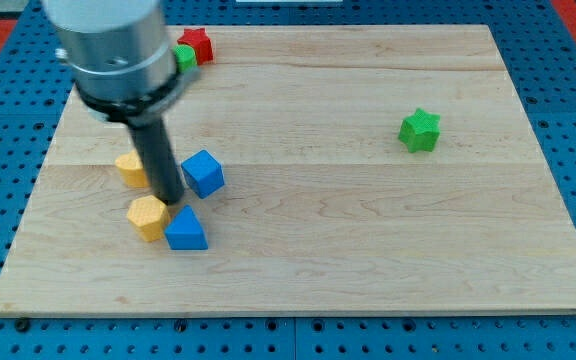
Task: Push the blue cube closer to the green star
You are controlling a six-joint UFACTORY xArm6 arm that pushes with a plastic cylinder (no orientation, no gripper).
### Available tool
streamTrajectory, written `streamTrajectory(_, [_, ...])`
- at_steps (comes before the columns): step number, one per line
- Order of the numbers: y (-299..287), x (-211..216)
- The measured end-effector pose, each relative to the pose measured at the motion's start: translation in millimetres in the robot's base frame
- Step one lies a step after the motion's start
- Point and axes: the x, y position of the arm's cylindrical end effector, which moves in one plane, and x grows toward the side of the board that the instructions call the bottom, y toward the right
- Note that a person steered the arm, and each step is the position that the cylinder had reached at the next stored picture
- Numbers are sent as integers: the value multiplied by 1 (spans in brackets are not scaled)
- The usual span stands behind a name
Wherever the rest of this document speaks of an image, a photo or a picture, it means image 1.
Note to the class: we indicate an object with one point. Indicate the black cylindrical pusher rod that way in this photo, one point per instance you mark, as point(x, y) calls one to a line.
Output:
point(152, 144)

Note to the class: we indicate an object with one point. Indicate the blue cube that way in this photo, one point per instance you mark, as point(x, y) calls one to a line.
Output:
point(203, 173)

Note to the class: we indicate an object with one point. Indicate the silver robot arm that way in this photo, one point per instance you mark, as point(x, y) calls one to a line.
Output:
point(125, 71)

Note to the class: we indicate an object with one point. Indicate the red star block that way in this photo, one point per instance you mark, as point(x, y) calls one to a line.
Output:
point(198, 39)

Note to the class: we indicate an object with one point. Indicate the green star block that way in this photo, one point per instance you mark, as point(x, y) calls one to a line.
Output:
point(420, 131)

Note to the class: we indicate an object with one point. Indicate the yellow heart block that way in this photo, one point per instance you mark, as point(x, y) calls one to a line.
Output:
point(131, 170)

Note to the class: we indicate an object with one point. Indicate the yellow hexagon block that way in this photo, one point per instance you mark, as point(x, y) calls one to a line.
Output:
point(149, 217)

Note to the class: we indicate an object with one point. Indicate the blue triangle block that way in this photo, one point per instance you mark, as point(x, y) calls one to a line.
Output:
point(185, 232)

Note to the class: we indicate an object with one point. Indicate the green cylinder block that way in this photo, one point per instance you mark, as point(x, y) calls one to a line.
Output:
point(185, 57)

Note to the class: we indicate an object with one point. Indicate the wooden board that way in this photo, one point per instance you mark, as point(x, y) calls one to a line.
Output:
point(324, 212)

